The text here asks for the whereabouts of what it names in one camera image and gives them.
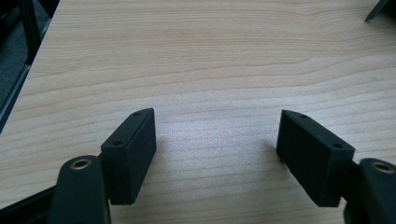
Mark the dark pointed object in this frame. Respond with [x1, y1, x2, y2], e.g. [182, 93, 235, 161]
[364, 0, 390, 22]

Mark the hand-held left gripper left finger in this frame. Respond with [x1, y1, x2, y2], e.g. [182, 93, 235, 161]
[100, 107, 157, 206]

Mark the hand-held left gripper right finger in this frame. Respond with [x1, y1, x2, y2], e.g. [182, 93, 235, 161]
[276, 108, 356, 208]

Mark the black metal stand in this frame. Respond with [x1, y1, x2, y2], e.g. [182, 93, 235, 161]
[19, 0, 43, 65]

